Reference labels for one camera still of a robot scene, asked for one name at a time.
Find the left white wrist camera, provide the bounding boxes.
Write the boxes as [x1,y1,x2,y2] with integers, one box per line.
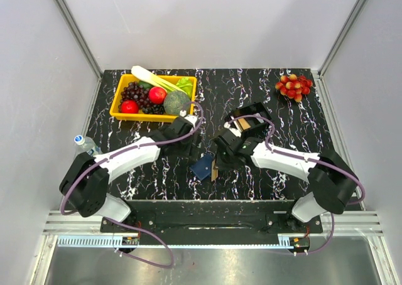
[180,110,198,127]

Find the green lettuce leaf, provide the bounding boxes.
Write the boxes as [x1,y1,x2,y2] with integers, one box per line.
[176,77,193,98]

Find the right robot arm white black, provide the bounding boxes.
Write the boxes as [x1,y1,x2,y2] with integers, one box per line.
[213,128,358,232]

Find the blue card holder wallet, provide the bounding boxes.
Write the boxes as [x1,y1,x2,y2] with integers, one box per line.
[190,154,214,181]

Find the yellow plastic bin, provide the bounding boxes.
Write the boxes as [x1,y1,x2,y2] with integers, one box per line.
[109,74,197,122]

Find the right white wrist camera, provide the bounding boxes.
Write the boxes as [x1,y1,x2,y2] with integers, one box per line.
[224,122,241,137]

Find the gold credit card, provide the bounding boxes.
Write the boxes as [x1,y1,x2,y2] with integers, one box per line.
[211,159,219,181]

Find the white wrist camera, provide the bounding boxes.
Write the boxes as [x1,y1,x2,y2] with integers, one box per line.
[224,122,241,137]
[180,110,198,127]

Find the green cantaloupe melon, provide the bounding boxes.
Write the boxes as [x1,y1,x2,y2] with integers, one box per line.
[163,91,190,116]

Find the dark blue grape bunch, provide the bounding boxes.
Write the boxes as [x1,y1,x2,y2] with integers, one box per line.
[142,104,165,115]

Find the red apple upper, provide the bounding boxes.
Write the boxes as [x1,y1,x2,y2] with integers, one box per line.
[148,87,167,105]

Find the black card tray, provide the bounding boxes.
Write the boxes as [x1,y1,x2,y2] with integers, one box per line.
[224,102,273,139]

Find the gold cards stack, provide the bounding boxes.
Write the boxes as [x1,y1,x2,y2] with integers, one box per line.
[236,118,254,131]

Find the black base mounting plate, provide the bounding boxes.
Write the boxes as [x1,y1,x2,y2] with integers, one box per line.
[100,200,324,247]

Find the red apple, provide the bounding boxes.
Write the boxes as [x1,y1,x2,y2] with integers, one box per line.
[148,87,167,105]
[120,100,139,114]

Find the red lychee bunch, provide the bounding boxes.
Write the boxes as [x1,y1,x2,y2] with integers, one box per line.
[274,74,313,103]

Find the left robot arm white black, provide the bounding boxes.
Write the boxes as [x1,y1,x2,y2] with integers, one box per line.
[59,115,200,232]

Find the white daikon radish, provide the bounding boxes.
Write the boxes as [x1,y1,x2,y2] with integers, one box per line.
[131,65,182,92]

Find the green avocado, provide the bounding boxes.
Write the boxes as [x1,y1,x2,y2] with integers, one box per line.
[138,81,153,90]

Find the red apple lower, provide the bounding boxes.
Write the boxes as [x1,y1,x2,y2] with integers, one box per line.
[120,100,139,114]

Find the purple grape bunch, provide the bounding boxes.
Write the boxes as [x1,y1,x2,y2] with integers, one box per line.
[120,82,151,109]

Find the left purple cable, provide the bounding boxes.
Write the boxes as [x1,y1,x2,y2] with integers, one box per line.
[60,101,205,269]

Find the clear water bottle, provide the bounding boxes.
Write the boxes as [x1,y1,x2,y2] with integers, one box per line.
[74,135,102,156]

